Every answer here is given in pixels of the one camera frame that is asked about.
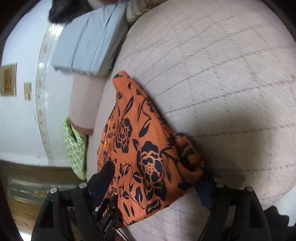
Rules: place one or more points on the green checkered pillow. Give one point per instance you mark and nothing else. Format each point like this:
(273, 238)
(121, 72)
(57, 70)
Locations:
(76, 148)

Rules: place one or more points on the dark wooden glass door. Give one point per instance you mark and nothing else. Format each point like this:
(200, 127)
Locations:
(26, 188)

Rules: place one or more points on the orange black floral blouse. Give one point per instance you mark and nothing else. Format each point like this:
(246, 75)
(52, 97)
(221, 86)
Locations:
(154, 165)

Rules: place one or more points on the pink quilted mattress cover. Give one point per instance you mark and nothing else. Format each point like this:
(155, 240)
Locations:
(223, 72)

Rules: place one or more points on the pink quilted bolster cushion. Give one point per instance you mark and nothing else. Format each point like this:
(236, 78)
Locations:
(85, 99)

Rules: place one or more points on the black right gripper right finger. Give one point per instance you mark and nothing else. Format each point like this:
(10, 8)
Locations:
(234, 214)

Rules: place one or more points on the beige wall switch plate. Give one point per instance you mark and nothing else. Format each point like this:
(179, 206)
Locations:
(27, 89)

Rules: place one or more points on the brown striped folded quilt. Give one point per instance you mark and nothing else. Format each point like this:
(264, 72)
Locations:
(136, 8)

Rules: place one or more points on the black fur trimmed garment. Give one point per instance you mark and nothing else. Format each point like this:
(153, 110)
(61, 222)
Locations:
(65, 11)

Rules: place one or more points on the framed wall picture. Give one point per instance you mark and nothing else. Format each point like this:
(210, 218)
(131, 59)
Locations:
(8, 80)

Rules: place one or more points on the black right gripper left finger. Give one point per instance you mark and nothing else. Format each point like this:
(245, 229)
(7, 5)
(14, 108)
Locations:
(53, 222)

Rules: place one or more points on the light blue grey pillow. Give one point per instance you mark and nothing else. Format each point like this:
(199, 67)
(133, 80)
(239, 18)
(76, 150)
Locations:
(89, 44)

